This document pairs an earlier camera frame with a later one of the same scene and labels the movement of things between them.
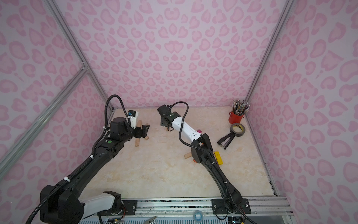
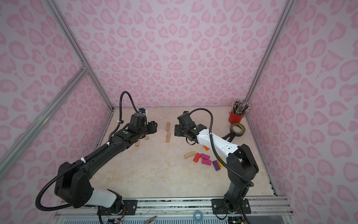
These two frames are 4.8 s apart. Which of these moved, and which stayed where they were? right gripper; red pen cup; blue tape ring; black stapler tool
Moved: right gripper
Stayed: black stapler tool; red pen cup; blue tape ring
